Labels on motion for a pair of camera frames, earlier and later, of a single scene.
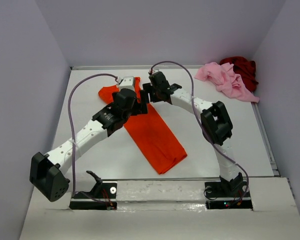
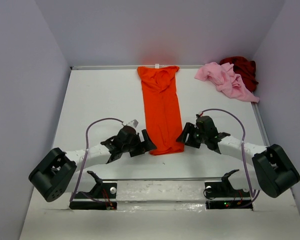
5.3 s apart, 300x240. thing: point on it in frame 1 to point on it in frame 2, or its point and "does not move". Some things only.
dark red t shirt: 244,67 does not move
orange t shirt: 106,93 to 160,87
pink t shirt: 222,75 does not move
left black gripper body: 142,107 to 139,143
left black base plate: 105,197 does not move
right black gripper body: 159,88 to 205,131
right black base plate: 227,195 does not move
